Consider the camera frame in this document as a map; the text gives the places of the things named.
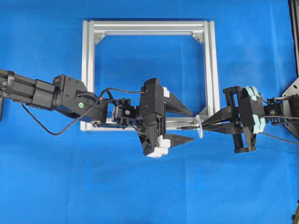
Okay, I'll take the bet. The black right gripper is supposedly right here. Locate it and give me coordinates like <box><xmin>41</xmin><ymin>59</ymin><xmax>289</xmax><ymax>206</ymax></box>
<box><xmin>202</xmin><ymin>86</ymin><xmax>265</xmax><ymax>154</ymax></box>

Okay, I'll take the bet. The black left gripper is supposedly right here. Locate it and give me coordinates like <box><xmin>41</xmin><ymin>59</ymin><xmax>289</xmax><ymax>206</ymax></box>
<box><xmin>136</xmin><ymin>78</ymin><xmax>194</xmax><ymax>158</ymax></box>

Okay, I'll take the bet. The black USB wire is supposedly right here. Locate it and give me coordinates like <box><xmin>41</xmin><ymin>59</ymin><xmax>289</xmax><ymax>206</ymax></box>
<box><xmin>177</xmin><ymin>121</ymin><xmax>239</xmax><ymax>130</ymax></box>

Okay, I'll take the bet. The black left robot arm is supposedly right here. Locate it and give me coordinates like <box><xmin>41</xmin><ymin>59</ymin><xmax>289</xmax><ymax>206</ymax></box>
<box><xmin>0</xmin><ymin>70</ymin><xmax>192</xmax><ymax>158</ymax></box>

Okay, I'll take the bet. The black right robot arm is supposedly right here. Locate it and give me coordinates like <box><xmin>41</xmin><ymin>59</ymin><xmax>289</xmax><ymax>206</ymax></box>
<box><xmin>202</xmin><ymin>86</ymin><xmax>299</xmax><ymax>153</ymax></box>

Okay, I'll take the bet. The blue table cloth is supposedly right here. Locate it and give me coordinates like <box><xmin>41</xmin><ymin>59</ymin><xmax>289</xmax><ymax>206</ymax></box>
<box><xmin>0</xmin><ymin>0</ymin><xmax>299</xmax><ymax>224</ymax></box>

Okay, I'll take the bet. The black right camera cable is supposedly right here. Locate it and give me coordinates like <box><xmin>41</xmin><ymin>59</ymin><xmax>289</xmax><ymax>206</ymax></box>
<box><xmin>263</xmin><ymin>132</ymin><xmax>299</xmax><ymax>144</ymax></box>

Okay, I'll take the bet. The black camera cable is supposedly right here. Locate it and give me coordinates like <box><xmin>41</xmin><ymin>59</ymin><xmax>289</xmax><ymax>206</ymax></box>
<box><xmin>21</xmin><ymin>87</ymin><xmax>147</xmax><ymax>136</ymax></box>
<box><xmin>263</xmin><ymin>132</ymin><xmax>299</xmax><ymax>144</ymax></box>

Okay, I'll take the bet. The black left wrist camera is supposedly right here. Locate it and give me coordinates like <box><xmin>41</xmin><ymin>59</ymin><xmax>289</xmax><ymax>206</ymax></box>
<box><xmin>112</xmin><ymin>98</ymin><xmax>136</xmax><ymax>129</ymax></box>

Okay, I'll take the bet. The aluminium extrusion frame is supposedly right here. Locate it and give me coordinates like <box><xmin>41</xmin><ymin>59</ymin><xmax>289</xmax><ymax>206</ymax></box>
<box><xmin>81</xmin><ymin>21</ymin><xmax>220</xmax><ymax>120</ymax></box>

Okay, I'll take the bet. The black left camera cable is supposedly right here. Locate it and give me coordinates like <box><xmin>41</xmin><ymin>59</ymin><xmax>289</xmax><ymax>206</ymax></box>
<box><xmin>21</xmin><ymin>87</ymin><xmax>147</xmax><ymax>136</ymax></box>

